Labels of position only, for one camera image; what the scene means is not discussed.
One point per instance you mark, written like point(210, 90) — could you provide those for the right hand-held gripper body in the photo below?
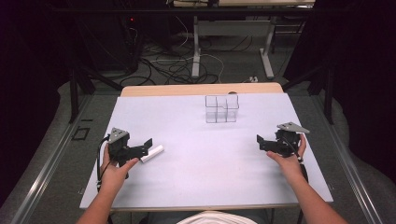
point(285, 141)

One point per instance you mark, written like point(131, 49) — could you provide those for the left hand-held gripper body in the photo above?
point(120, 148)

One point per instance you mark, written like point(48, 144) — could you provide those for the white cylindrical tube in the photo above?
point(152, 153)

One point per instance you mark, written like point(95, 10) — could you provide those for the person's right hand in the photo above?
point(291, 166)

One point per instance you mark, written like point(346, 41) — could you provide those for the person's left hand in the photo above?
point(114, 174)

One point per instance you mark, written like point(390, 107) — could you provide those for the clear acrylic compartment organizer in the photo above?
point(221, 108)

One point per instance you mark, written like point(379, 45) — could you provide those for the white power strip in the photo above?
point(253, 79)

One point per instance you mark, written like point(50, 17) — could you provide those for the white table cover sheet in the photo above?
point(205, 165)

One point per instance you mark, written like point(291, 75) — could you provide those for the black metal stand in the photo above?
point(327, 90)
point(76, 90)

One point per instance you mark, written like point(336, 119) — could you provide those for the person's white shirt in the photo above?
point(218, 218)

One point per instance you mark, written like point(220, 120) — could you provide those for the black device with red light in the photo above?
point(132, 37)

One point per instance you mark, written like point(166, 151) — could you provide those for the aluminium floor rail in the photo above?
point(46, 168)
point(348, 168)

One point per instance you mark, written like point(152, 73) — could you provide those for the white metal desk frame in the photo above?
point(230, 29)

